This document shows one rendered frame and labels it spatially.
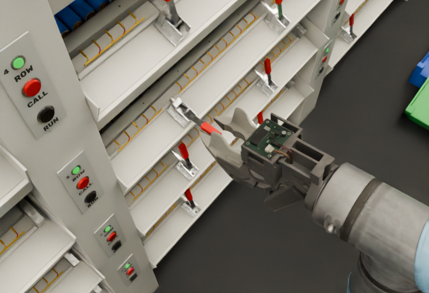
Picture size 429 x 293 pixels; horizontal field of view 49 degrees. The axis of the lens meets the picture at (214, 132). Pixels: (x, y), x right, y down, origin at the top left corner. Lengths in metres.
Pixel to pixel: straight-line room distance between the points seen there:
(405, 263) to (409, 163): 0.88
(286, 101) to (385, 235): 0.75
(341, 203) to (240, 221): 0.70
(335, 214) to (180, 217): 0.57
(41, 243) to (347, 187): 0.42
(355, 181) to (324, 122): 0.86
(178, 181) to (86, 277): 0.24
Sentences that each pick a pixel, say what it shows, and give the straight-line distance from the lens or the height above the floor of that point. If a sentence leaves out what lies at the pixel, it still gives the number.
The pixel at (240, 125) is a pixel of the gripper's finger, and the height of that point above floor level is 0.59.
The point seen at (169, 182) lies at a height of 0.36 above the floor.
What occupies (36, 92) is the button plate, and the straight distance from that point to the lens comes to 0.46.
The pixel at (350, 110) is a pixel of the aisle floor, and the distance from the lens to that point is 1.51.
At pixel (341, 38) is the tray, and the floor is 0.16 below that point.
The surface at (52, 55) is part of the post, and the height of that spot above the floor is 0.87.
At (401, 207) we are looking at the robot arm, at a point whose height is 0.68.
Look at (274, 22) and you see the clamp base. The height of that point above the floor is 0.56.
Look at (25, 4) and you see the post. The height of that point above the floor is 0.93.
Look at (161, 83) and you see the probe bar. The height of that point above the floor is 0.59.
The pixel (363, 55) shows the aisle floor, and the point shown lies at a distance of 1.66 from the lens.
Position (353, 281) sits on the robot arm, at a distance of 0.71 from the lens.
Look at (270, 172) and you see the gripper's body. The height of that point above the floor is 0.63.
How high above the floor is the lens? 1.19
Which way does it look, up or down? 58 degrees down
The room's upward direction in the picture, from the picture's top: straight up
